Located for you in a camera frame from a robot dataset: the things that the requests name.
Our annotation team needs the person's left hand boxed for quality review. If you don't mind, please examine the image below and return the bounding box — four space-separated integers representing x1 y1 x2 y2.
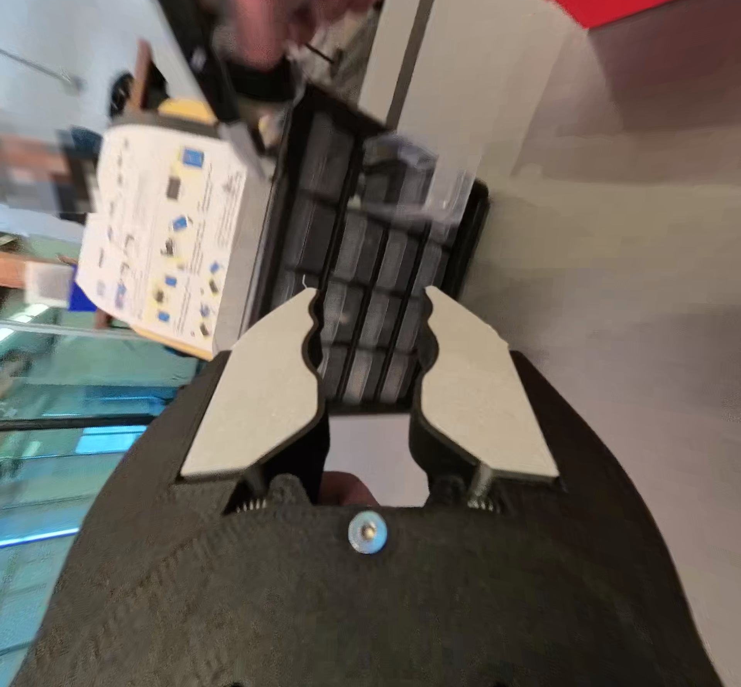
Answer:
320 471 380 507

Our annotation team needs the printed instruction sheet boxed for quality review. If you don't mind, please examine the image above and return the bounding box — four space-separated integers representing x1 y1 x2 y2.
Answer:
74 122 249 361

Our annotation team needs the black drawer cabinet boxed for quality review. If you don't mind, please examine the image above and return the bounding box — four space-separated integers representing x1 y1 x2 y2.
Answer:
213 83 491 417

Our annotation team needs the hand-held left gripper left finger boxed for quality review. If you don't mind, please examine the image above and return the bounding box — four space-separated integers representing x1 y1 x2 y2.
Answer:
181 287 328 491

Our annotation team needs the set of clear plastic drawers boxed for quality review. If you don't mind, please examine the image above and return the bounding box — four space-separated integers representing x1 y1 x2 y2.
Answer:
272 110 464 404

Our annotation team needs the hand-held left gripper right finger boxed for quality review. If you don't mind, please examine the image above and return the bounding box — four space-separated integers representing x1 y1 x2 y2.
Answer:
408 285 561 505

